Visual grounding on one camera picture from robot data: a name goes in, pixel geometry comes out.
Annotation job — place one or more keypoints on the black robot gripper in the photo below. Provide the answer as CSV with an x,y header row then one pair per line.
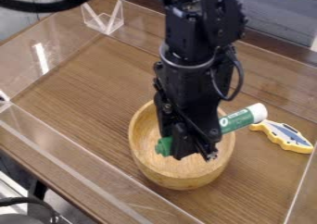
x,y
186,103

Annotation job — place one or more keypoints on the brown wooden bowl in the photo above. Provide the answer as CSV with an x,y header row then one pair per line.
x,y
184,174

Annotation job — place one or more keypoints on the green Expo marker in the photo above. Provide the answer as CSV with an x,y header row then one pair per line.
x,y
250,115

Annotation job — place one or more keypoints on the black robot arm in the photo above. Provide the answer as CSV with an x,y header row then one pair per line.
x,y
200,29

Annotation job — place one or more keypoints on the yellow blue fish toy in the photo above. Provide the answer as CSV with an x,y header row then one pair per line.
x,y
285,136

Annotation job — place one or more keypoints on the black table leg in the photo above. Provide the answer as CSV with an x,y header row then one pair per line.
x,y
38,189

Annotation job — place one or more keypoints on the clear acrylic tray wall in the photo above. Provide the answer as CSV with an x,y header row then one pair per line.
x,y
72,84

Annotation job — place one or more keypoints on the clear acrylic corner bracket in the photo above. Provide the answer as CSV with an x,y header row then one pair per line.
x,y
105,23

